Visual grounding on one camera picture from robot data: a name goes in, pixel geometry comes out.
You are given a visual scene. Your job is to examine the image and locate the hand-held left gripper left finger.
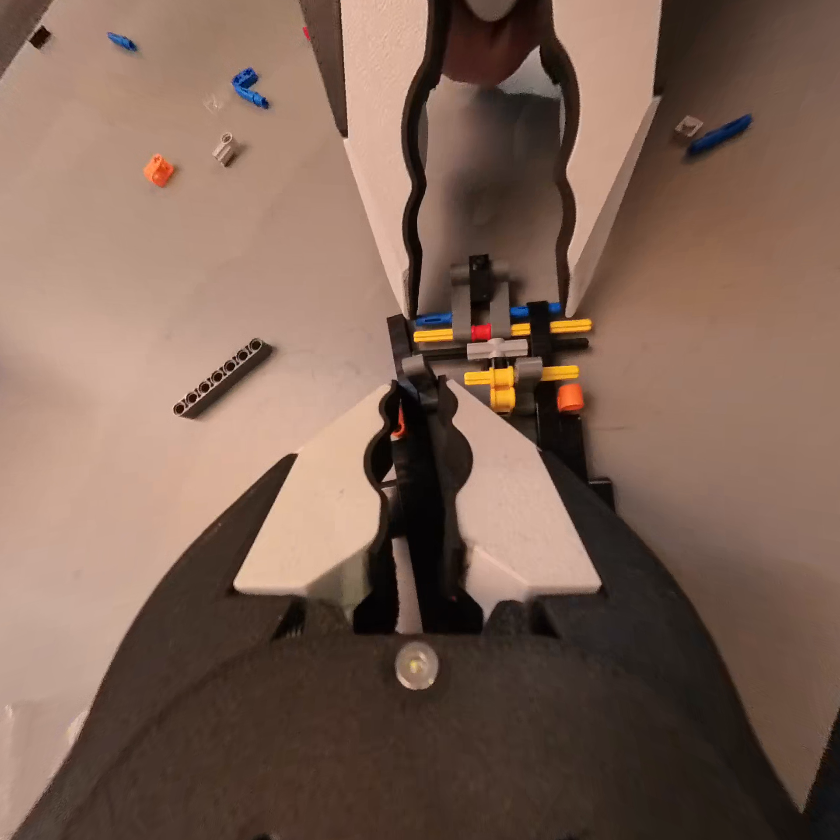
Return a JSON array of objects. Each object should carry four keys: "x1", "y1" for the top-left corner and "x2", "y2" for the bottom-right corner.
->
[{"x1": 233, "y1": 379, "x2": 403, "y2": 634}]

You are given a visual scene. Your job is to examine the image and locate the blue angled lego connector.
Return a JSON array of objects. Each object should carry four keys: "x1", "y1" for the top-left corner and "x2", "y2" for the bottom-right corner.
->
[{"x1": 230, "y1": 67, "x2": 270, "y2": 110}]

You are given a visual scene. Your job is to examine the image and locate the grey long lego beam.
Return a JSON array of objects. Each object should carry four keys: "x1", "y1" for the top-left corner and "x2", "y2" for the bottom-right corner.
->
[{"x1": 172, "y1": 336, "x2": 274, "y2": 421}]

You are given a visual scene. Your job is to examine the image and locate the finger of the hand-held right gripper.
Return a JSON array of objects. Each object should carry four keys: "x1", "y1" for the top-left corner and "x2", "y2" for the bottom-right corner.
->
[
  {"x1": 298, "y1": 0, "x2": 454, "y2": 319},
  {"x1": 538, "y1": 0, "x2": 664, "y2": 319}
]

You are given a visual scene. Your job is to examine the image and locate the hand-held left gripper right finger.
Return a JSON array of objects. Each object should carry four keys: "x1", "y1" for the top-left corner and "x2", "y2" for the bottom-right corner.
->
[{"x1": 436, "y1": 375, "x2": 603, "y2": 621}]

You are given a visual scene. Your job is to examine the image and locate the long blue lego axle pin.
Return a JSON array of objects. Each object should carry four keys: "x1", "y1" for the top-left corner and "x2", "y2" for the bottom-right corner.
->
[{"x1": 686, "y1": 113, "x2": 754, "y2": 157}]

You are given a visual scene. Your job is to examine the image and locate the lego vehicle chassis assembly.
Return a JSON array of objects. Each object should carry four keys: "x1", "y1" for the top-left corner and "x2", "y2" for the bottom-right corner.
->
[{"x1": 384, "y1": 252, "x2": 618, "y2": 634}]

